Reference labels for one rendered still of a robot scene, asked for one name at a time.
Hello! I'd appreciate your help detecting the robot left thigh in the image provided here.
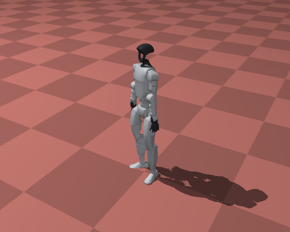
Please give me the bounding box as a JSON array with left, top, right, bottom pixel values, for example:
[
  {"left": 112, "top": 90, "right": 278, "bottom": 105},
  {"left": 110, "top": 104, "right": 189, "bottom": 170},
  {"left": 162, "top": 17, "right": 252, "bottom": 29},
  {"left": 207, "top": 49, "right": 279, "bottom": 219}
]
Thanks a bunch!
[{"left": 143, "top": 113, "right": 159, "bottom": 153}]

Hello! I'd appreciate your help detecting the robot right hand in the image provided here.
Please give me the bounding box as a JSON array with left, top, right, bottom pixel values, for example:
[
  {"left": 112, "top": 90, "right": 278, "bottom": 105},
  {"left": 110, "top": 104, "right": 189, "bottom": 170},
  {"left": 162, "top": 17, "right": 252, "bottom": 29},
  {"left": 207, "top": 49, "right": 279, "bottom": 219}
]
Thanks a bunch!
[{"left": 130, "top": 102, "right": 136, "bottom": 111}]

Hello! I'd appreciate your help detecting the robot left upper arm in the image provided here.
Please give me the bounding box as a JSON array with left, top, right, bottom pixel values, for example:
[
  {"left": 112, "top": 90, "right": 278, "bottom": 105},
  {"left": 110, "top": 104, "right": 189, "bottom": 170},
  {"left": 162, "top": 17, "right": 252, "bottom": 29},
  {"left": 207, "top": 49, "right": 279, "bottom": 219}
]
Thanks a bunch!
[{"left": 146, "top": 70, "right": 159, "bottom": 102}]

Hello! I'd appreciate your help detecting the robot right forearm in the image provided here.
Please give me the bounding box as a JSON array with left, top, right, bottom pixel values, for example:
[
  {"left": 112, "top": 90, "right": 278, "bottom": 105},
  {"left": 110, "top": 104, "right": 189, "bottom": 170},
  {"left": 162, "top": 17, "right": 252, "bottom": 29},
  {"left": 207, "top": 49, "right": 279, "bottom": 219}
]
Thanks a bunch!
[{"left": 130, "top": 87, "right": 137, "bottom": 105}]

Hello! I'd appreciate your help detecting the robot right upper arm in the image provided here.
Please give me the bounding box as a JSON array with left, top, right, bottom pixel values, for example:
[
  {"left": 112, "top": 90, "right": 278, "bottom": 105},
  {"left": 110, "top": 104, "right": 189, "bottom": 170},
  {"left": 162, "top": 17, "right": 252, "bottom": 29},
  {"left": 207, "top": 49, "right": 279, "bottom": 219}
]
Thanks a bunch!
[{"left": 130, "top": 63, "right": 138, "bottom": 90}]

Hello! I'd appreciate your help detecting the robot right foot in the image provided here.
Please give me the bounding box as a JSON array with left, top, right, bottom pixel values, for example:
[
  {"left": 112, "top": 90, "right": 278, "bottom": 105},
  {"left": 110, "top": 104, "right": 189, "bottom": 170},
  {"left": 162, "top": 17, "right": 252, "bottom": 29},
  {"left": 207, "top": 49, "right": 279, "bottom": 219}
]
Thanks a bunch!
[{"left": 130, "top": 161, "right": 149, "bottom": 168}]

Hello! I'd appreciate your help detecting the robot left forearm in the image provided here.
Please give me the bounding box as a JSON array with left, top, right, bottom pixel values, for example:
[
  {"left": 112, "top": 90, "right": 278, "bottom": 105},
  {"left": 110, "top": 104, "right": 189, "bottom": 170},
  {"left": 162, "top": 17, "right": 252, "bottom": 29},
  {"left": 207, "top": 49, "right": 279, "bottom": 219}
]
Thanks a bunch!
[{"left": 149, "top": 96, "right": 158, "bottom": 122}]

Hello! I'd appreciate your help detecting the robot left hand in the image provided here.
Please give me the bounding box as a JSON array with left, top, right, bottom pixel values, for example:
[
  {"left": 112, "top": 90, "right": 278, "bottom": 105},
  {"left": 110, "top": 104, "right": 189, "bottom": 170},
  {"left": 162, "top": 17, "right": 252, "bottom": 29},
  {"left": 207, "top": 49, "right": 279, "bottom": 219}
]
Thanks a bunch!
[{"left": 150, "top": 117, "right": 159, "bottom": 132}]

